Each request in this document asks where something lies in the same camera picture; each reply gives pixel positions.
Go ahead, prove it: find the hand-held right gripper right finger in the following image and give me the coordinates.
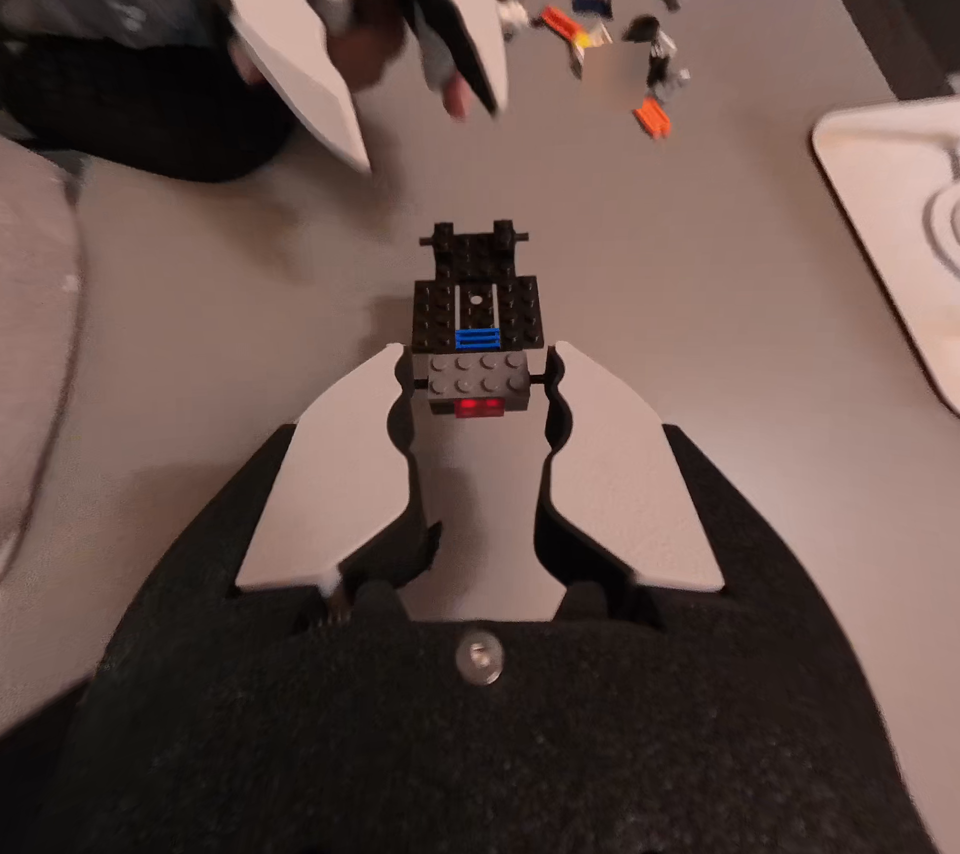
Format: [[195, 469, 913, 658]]
[[534, 340, 727, 594]]

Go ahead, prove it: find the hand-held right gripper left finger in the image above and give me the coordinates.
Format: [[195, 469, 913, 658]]
[[234, 344, 444, 597]]

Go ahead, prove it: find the black lego chassis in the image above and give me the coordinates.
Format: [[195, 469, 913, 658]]
[[405, 218, 550, 423]]

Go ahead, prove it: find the black round cushion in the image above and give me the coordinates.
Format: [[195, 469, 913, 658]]
[[0, 32, 297, 185]]

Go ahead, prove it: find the white book stand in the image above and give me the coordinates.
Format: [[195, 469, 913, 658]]
[[810, 95, 960, 419]]

